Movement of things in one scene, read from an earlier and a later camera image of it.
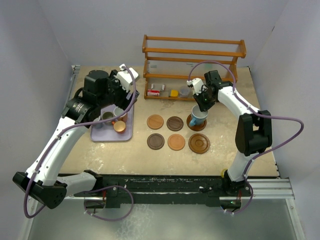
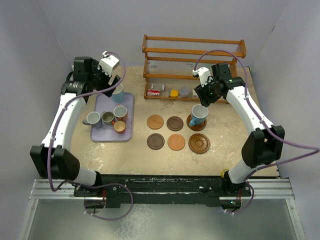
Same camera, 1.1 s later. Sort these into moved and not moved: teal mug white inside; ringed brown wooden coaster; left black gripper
Moved: left black gripper
Not moved: teal mug white inside; ringed brown wooden coaster
